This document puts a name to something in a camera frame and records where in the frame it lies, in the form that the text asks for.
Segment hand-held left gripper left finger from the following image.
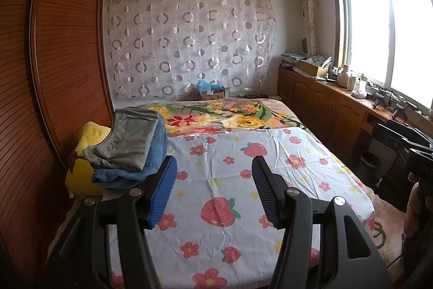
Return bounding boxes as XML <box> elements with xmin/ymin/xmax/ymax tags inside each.
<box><xmin>49</xmin><ymin>155</ymin><xmax>178</xmax><ymax>289</ymax></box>

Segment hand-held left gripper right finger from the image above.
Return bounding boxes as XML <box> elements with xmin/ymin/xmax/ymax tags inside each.
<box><xmin>251</xmin><ymin>155</ymin><xmax>388</xmax><ymax>289</ymax></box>

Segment grey-green pants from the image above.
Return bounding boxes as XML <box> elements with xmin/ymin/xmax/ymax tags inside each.
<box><xmin>83</xmin><ymin>108</ymin><xmax>159</xmax><ymax>171</ymax></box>

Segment person's right forearm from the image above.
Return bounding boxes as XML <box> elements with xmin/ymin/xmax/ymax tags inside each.
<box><xmin>402</xmin><ymin>231</ymin><xmax>433</xmax><ymax>283</ymax></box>

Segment person's right hand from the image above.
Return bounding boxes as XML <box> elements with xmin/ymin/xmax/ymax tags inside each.
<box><xmin>404</xmin><ymin>172</ymin><xmax>433</xmax><ymax>239</ymax></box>

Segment strawberry print bed sheet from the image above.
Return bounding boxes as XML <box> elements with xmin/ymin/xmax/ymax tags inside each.
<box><xmin>105</xmin><ymin>127</ymin><xmax>376</xmax><ymax>289</ymax></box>

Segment folded blue jeans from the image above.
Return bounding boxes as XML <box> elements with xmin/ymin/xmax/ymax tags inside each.
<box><xmin>91</xmin><ymin>113</ymin><xmax>168</xmax><ymax>190</ymax></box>

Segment dark trash bin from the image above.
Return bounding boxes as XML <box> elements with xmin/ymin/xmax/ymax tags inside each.
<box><xmin>360</xmin><ymin>151</ymin><xmax>383</xmax><ymax>190</ymax></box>

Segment black gripper devices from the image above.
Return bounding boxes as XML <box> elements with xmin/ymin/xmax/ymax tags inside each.
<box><xmin>370</xmin><ymin>89</ymin><xmax>420</xmax><ymax>118</ymax></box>

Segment yellow pillow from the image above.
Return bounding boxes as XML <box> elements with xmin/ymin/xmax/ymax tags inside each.
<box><xmin>66</xmin><ymin>121</ymin><xmax>112</xmax><ymax>196</ymax></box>

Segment floral blanket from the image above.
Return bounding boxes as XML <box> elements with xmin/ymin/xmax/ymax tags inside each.
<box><xmin>135</xmin><ymin>99</ymin><xmax>406</xmax><ymax>262</ymax></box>

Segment wooden cabinet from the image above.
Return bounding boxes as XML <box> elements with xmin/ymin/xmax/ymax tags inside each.
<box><xmin>278</xmin><ymin>66</ymin><xmax>433</xmax><ymax>181</ymax></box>

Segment cardboard box with blue cloth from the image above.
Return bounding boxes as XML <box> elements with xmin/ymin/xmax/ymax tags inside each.
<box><xmin>197</xmin><ymin>79</ymin><xmax>227</xmax><ymax>100</ymax></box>

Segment pink jug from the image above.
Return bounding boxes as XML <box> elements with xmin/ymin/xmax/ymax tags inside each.
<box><xmin>338</xmin><ymin>64</ymin><xmax>350</xmax><ymax>89</ymax></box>

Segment open cardboard box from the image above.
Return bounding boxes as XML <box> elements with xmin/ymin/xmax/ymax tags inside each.
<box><xmin>298</xmin><ymin>59</ymin><xmax>329</xmax><ymax>77</ymax></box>

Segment window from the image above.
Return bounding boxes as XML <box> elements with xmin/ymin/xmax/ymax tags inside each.
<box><xmin>330</xmin><ymin>0</ymin><xmax>433</xmax><ymax>120</ymax></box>

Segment stack of printed papers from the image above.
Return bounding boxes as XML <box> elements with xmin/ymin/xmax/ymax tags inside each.
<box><xmin>281</xmin><ymin>53</ymin><xmax>305</xmax><ymax>68</ymax></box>

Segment circle pattern sheer curtain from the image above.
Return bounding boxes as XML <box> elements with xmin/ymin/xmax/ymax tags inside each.
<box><xmin>103</xmin><ymin>0</ymin><xmax>278</xmax><ymax>98</ymax></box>

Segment wooden wardrobe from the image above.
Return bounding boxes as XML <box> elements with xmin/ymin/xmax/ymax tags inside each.
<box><xmin>0</xmin><ymin>0</ymin><xmax>114</xmax><ymax>276</ymax></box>

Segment beige window curtain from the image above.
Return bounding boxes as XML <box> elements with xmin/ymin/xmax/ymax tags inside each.
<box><xmin>298</xmin><ymin>0</ymin><xmax>320</xmax><ymax>57</ymax></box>

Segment black cable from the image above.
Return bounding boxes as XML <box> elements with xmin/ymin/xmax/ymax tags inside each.
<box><xmin>385</xmin><ymin>235</ymin><xmax>408</xmax><ymax>271</ymax></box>

